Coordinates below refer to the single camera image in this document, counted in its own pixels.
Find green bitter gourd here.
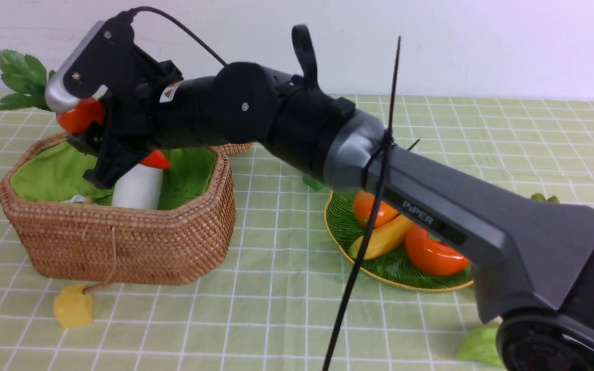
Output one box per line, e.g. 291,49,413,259
456,322,504,368

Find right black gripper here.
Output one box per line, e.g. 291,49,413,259
67,44,195,189

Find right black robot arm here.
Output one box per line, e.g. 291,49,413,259
45,19,594,370

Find green checkered tablecloth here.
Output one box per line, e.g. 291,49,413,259
0,94,594,370

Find yellow foam block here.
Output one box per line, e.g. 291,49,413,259
53,283,94,329

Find woven wicker basket green lining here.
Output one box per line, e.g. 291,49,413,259
0,134,236,285

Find woven wicker basket lid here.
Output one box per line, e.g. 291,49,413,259
209,143,254,155

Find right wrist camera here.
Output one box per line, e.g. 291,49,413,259
45,13,138,113

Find orange yellow mango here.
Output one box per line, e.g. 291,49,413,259
353,191,399,228

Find orange persimmon green calyx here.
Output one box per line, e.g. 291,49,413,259
405,225,470,277

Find purple mangosteen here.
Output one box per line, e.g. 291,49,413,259
530,193,559,204

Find green foam cube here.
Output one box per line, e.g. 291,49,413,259
302,173,328,192

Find green leaf-shaped glass plate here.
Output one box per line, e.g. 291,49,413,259
324,192,474,293

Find yellow banana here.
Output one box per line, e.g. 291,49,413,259
364,214,414,260

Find orange carrot green leaves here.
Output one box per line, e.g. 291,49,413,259
0,49,172,170

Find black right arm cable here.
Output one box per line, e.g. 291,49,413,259
127,6,421,371

